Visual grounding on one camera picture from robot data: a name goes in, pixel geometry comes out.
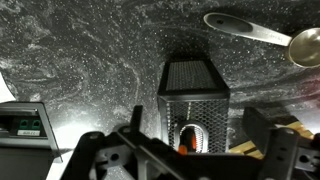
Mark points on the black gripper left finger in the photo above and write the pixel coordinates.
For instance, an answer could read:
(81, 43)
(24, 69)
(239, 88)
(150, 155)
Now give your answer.
(136, 118)

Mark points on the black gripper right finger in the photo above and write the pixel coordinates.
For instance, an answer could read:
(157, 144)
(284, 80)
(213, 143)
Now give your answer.
(257, 128)

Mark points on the black mesh pen holder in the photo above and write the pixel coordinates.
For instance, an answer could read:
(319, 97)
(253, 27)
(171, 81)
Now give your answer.
(193, 95)

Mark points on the steel measuring spoon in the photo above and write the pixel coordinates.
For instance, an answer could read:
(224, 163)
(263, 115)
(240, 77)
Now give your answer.
(302, 49)

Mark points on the black pop-up power outlet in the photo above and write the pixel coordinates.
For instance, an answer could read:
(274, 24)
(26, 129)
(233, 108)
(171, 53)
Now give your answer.
(28, 146)

